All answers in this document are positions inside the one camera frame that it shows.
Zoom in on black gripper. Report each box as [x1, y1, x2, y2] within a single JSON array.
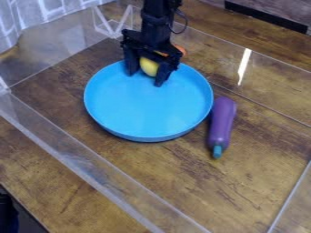
[[120, 29, 183, 87]]

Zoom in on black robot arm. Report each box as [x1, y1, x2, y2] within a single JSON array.
[[120, 0, 183, 87]]

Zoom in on black cable loop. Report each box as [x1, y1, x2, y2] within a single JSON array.
[[168, 8, 190, 35]]

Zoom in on orange toy carrot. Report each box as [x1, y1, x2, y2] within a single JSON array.
[[155, 44, 187, 57]]

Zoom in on yellow lemon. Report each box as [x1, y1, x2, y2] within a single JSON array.
[[140, 57, 159, 77]]

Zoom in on clear acrylic enclosure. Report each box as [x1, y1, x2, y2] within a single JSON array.
[[0, 3, 311, 233]]

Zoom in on blue round tray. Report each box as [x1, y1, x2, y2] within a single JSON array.
[[84, 61, 214, 142]]

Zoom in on black bar in background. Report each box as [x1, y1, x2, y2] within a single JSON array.
[[224, 0, 309, 35]]

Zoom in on purple toy eggplant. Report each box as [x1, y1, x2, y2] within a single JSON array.
[[208, 96, 236, 158]]

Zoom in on white patterned curtain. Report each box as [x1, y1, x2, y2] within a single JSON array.
[[0, 0, 115, 54]]

